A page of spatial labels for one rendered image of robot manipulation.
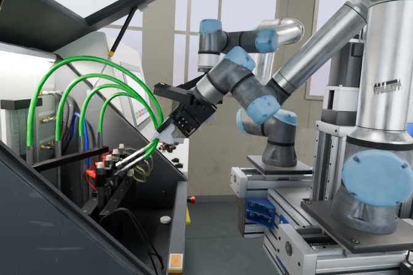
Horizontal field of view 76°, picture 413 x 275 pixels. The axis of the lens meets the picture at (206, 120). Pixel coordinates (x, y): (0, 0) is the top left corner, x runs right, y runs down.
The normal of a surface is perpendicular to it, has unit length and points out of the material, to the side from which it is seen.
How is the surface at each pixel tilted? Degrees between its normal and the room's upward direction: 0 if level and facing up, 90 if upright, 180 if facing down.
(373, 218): 72
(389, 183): 98
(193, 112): 103
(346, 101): 90
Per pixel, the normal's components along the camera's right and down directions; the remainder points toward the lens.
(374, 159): -0.47, 0.22
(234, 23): 0.17, 0.14
